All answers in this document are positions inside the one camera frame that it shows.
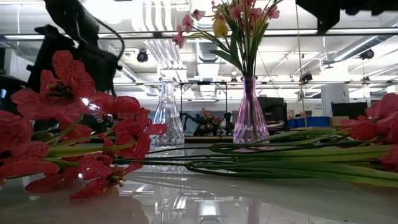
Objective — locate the white pillar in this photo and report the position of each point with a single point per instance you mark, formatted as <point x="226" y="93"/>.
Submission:
<point x="334" y="93"/>

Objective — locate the pink artificial flower bunch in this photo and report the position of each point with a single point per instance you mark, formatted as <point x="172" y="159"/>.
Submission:
<point x="236" y="11"/>
<point x="187" y="21"/>

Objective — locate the pink glass vase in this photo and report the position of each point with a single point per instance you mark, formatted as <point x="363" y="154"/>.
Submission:
<point x="250" y="124"/>

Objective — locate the yellow artificial tulip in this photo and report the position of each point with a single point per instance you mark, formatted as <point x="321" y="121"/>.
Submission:
<point x="220" y="28"/>

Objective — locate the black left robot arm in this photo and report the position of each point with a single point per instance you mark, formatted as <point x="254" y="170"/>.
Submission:
<point x="68" y="15"/>

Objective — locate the black ceiling spotlight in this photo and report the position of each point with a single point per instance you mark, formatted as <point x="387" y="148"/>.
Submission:
<point x="142" y="56"/>
<point x="367" y="54"/>

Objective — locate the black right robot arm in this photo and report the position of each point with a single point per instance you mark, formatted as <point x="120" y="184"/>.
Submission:
<point x="373" y="5"/>

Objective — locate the clear glass vase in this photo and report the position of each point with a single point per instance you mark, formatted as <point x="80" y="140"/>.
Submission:
<point x="168" y="124"/>

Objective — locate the blue storage bins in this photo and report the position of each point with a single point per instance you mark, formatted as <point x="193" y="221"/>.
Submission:
<point x="311" y="121"/>

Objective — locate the distant black robot workstation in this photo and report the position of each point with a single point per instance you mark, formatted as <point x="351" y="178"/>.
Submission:
<point x="205" y="124"/>

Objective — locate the red artificial flower bunch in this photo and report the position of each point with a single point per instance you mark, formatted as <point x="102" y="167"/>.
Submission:
<point x="62" y="93"/>

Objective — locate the brown cardboard box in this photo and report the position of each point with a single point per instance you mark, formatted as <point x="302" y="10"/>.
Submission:
<point x="339" y="121"/>

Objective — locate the black computer monitor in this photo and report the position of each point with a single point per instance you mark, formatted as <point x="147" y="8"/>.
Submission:
<point x="348" y="109"/>
<point x="272" y="109"/>

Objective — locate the green flower stems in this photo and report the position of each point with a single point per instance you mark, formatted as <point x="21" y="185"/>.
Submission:
<point x="280" y="161"/>

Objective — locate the horizontal overhead rig bar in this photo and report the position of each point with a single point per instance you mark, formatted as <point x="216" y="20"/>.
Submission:
<point x="140" y="34"/>

